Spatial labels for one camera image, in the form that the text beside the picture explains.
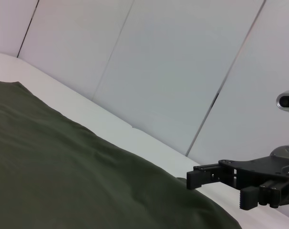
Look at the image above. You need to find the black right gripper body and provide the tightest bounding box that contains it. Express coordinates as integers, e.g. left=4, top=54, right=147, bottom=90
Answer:
left=217, top=156, right=289, bottom=206

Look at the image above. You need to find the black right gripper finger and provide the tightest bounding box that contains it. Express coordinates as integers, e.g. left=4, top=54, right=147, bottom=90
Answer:
left=186, top=164, right=222, bottom=190
left=239, top=180, right=289, bottom=211

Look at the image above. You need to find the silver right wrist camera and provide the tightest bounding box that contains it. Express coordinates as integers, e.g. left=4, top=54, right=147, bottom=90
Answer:
left=269, top=89, right=289, bottom=159

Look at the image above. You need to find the dark green shirt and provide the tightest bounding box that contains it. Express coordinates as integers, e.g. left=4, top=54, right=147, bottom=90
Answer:
left=0, top=80, right=243, bottom=229

